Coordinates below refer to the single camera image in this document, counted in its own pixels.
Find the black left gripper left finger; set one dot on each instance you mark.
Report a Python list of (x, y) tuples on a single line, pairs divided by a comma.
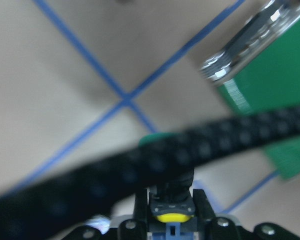
[(136, 227)]

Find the green push button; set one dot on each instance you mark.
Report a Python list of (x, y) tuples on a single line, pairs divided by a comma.
[(171, 209)]

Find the green conveyor belt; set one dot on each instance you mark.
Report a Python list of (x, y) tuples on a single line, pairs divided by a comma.
[(259, 68)]

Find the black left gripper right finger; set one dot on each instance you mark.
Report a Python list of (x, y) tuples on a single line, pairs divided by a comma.
[(211, 225)]

